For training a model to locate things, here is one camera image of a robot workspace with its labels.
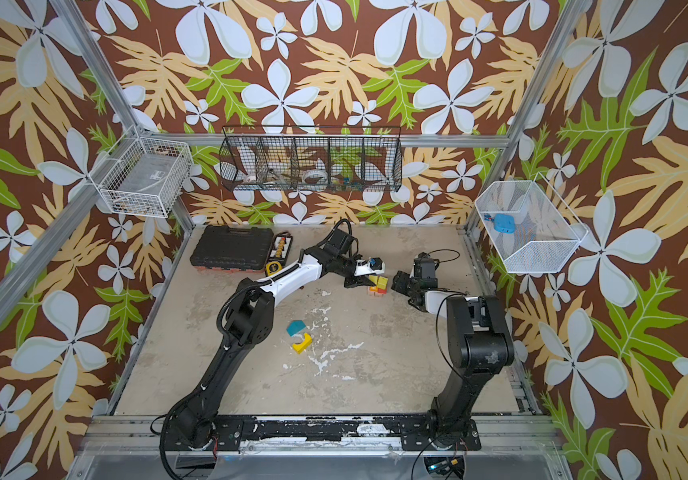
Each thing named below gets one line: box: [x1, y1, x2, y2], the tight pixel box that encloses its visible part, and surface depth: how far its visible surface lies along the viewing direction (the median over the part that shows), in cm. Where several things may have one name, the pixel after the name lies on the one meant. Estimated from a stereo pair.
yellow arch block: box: [291, 332, 313, 354], surface depth 90 cm
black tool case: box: [190, 225, 274, 271], surface depth 109 cm
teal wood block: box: [286, 320, 307, 337], surface depth 93 cm
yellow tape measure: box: [265, 261, 283, 276], surface depth 107 cm
